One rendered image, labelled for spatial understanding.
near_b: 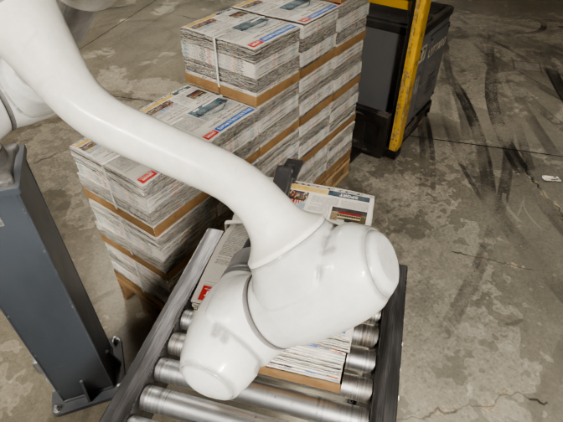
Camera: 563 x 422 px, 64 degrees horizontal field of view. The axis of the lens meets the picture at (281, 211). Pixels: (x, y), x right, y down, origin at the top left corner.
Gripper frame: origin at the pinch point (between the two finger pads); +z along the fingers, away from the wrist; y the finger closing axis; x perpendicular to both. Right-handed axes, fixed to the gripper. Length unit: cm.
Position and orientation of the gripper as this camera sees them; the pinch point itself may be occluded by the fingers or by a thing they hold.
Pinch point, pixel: (291, 195)
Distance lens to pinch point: 84.8
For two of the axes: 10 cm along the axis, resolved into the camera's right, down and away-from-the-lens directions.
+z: 2.6, -5.6, 7.9
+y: -0.3, 8.1, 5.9
